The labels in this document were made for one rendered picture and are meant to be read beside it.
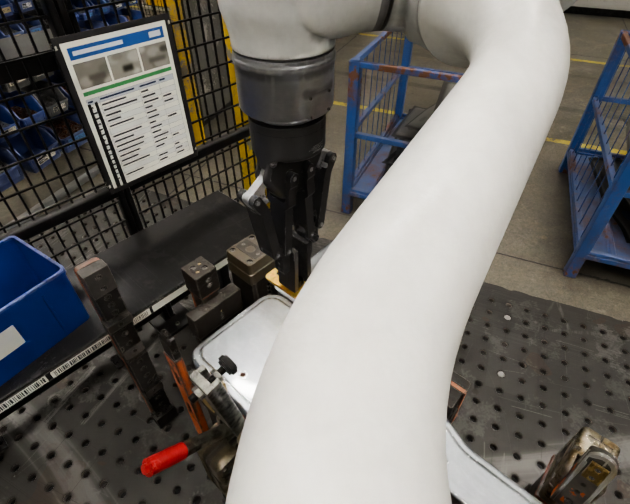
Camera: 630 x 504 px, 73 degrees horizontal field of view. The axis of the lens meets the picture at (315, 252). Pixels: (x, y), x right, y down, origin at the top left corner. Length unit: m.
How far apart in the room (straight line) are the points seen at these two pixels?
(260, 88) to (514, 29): 0.20
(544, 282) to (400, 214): 2.46
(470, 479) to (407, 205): 0.61
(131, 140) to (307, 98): 0.65
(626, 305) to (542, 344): 1.41
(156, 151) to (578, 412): 1.15
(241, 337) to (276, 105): 0.54
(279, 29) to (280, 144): 0.10
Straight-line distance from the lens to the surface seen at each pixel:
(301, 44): 0.36
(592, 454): 0.71
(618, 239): 2.83
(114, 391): 1.21
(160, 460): 0.59
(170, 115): 1.01
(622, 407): 1.31
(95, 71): 0.92
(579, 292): 2.64
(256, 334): 0.83
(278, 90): 0.37
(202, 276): 0.85
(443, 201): 0.16
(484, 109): 0.21
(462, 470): 0.74
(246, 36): 0.37
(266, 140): 0.41
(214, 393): 0.54
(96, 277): 0.75
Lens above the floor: 1.66
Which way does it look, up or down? 43 degrees down
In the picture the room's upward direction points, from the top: straight up
